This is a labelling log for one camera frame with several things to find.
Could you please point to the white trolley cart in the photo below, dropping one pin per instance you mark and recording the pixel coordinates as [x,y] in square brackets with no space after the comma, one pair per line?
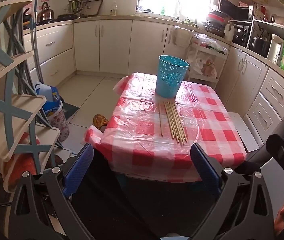
[220,60]

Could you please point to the black toaster oven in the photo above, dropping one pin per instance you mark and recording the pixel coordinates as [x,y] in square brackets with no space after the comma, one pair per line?
[241,33]

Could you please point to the blue perforated plastic basket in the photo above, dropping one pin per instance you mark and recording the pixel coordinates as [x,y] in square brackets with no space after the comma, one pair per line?
[169,80]

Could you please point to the black frying pan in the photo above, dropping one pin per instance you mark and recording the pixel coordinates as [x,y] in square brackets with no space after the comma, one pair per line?
[65,17]

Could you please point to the white electric thermo pot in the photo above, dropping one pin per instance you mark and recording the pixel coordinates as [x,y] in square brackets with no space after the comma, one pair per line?
[275,48]

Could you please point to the floral trash bin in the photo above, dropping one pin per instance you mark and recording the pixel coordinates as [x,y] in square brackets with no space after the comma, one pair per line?
[60,125]

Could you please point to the black cooking pot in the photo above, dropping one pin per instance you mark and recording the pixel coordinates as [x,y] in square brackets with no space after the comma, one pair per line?
[258,46]

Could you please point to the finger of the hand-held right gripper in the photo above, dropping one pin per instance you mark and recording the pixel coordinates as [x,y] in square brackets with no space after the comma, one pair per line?
[279,155]

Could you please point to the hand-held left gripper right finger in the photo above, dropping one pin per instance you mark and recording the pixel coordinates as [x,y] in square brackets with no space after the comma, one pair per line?
[204,165]

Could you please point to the white counter shelf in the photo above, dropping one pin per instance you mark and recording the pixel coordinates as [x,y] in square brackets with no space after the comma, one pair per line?
[274,25]

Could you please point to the white hanging waste bin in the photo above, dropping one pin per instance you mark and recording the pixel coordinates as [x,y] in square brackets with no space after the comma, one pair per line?
[182,36]

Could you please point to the white plastic bags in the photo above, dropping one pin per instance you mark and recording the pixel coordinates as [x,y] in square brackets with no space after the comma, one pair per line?
[203,66]

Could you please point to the clear plastic bag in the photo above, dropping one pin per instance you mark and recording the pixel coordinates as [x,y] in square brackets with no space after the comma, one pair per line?
[210,42]

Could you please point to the dark floor mat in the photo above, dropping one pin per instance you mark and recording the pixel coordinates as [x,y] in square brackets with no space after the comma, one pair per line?
[70,110]

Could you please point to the green dish soap bottle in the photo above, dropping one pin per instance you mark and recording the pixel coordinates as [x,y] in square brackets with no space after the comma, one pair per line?
[162,10]

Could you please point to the metal kettle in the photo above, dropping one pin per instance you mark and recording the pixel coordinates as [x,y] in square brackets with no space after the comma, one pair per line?
[45,13]

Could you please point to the stack of pans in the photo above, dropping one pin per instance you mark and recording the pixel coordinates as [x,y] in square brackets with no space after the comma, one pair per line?
[215,21]

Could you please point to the bundle of wooden chopsticks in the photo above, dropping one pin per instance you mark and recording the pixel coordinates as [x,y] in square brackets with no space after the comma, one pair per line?
[175,125]

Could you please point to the clear plastic bottle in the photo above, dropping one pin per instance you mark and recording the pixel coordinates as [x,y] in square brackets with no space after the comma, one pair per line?
[113,9]

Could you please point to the dark cutting board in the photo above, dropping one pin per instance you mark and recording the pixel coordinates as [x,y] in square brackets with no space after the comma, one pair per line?
[95,7]

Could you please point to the cream kitchen base cabinets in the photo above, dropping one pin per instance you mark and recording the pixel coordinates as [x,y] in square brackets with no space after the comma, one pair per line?
[122,45]
[257,85]
[51,55]

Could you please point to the white stool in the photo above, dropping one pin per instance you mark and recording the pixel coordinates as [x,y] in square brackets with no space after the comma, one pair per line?
[244,130]

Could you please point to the metal faucet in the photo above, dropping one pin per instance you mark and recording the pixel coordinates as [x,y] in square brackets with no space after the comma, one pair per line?
[179,7]

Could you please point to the orange cloth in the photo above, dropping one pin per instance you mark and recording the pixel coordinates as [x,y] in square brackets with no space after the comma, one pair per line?
[21,166]

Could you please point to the blue shopping bag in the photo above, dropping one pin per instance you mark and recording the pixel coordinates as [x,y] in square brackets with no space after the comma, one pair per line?
[48,97]

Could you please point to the yellow patterned slipper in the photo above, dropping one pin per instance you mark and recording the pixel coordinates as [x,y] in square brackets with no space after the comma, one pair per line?
[100,122]

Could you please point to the beige and blue shelf rack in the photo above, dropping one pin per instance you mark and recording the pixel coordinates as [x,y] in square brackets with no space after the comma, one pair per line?
[19,105]

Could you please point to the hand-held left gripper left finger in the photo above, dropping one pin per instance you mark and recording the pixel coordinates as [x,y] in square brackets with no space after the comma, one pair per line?
[82,165]

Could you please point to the white jug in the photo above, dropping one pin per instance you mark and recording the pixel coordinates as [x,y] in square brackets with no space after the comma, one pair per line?
[228,31]

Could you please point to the black microwave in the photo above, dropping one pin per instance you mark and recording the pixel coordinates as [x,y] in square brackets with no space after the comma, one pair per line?
[232,8]

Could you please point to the person's right hand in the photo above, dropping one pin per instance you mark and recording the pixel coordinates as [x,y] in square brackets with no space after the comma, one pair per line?
[282,217]

